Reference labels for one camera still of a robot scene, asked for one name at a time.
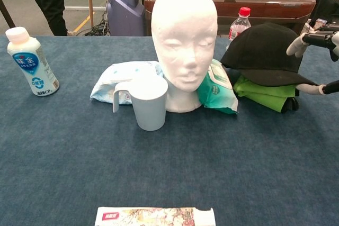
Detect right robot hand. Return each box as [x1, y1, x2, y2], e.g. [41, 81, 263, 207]
[286, 23, 339, 95]

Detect black baseball cap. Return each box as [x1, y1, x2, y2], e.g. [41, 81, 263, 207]
[220, 22, 318, 87]

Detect blue-purple robot base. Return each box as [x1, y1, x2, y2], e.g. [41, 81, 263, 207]
[105, 0, 146, 37]

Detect white foam mannequin head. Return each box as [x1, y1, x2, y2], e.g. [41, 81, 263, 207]
[150, 0, 218, 113]

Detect white plastic basket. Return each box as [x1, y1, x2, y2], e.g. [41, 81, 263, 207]
[301, 19, 339, 39]

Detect black fabric bag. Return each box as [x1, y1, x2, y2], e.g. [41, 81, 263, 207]
[308, 0, 339, 27]

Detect brown mahjong table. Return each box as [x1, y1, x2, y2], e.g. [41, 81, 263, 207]
[144, 0, 317, 38]

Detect green microfiber cloth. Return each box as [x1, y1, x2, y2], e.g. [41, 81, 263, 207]
[233, 75, 300, 113]

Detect clear water bottle red cap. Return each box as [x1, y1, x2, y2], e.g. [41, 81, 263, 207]
[228, 6, 252, 50]

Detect green wet wipes pack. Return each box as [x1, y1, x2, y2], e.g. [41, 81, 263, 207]
[196, 58, 239, 115]

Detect light blue wet wipes pack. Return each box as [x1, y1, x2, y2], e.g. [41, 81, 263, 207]
[90, 60, 164, 105]

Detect white floral toothpaste tube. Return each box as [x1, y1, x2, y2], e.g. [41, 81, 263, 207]
[94, 206, 217, 226]

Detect blue table cover mat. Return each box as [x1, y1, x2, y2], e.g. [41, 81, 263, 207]
[0, 34, 339, 226]

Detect white yogurt drink bottle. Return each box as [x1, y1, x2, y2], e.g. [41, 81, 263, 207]
[5, 26, 60, 97]

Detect pale blue cup with handle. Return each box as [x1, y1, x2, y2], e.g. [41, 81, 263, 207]
[112, 76, 169, 132]

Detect tangle of floor cables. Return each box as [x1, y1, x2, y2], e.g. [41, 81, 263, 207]
[76, 21, 111, 37]

